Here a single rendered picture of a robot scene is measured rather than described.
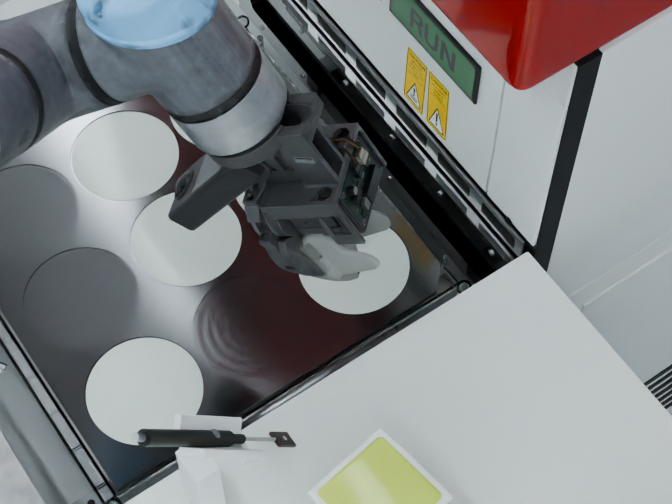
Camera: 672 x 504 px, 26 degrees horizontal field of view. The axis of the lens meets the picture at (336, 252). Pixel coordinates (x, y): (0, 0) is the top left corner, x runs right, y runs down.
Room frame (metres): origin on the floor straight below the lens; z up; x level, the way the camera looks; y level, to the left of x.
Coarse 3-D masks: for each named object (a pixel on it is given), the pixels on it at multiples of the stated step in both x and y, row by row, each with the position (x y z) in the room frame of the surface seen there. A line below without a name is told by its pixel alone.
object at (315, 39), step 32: (256, 0) 0.96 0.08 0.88; (288, 0) 0.90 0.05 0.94; (288, 32) 0.92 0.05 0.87; (320, 32) 0.86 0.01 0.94; (288, 64) 0.90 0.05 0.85; (320, 96) 0.85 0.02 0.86; (352, 96) 0.81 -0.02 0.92; (384, 128) 0.76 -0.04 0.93; (416, 160) 0.72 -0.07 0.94; (416, 192) 0.73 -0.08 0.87; (448, 192) 0.69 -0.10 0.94; (448, 224) 0.70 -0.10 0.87; (480, 224) 0.65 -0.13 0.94; (480, 256) 0.66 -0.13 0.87; (512, 256) 0.62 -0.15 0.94
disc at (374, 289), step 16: (368, 240) 0.66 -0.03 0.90; (384, 240) 0.66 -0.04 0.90; (400, 240) 0.66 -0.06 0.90; (384, 256) 0.65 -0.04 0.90; (400, 256) 0.65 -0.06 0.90; (368, 272) 0.63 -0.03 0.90; (384, 272) 0.63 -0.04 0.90; (400, 272) 0.63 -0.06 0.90; (320, 288) 0.61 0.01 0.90; (336, 288) 0.61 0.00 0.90; (352, 288) 0.61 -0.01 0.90; (368, 288) 0.61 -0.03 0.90; (384, 288) 0.61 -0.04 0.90; (400, 288) 0.61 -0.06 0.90; (336, 304) 0.60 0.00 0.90; (352, 304) 0.60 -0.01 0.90; (368, 304) 0.60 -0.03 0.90; (384, 304) 0.60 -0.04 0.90
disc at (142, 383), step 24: (120, 360) 0.54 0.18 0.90; (144, 360) 0.54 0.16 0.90; (168, 360) 0.54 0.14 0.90; (192, 360) 0.54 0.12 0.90; (96, 384) 0.52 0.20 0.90; (120, 384) 0.52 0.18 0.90; (144, 384) 0.52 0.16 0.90; (168, 384) 0.52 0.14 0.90; (192, 384) 0.52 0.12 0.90; (96, 408) 0.50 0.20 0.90; (120, 408) 0.50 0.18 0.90; (144, 408) 0.50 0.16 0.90; (168, 408) 0.50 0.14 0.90; (192, 408) 0.50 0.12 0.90; (120, 432) 0.48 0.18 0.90
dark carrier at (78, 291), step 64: (64, 128) 0.78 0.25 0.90; (0, 192) 0.71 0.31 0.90; (64, 192) 0.71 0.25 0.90; (0, 256) 0.65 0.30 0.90; (64, 256) 0.65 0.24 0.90; (128, 256) 0.65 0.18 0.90; (256, 256) 0.65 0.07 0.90; (64, 320) 0.58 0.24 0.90; (128, 320) 0.58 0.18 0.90; (192, 320) 0.58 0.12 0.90; (256, 320) 0.58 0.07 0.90; (320, 320) 0.58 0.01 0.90; (384, 320) 0.58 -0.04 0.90; (64, 384) 0.52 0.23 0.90; (256, 384) 0.52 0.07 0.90; (128, 448) 0.46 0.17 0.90
